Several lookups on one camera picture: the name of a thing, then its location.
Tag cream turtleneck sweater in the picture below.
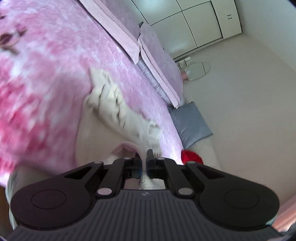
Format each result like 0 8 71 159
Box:
5 67 184 232

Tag folded lilac blanket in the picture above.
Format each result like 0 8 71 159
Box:
79 0 145 64

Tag oval mirror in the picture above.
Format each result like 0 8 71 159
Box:
185 61 211 81

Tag red knit garment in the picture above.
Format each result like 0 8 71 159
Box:
181 150 204 165

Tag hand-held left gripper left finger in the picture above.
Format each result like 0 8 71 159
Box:
46 153 142 198

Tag white sliding wardrobe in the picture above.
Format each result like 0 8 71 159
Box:
132 0 244 62

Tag grey-blue cushion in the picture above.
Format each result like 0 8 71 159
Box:
169 101 213 150

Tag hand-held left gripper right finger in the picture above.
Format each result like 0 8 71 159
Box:
146 149 241 197

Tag small white shelf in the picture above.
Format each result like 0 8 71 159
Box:
177 57 193 70

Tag wooden bed frame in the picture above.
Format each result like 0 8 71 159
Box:
0 185 11 237

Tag white padded headboard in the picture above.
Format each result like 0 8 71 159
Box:
185 134 221 169

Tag pink curtain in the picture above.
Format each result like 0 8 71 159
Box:
274 202 296 237

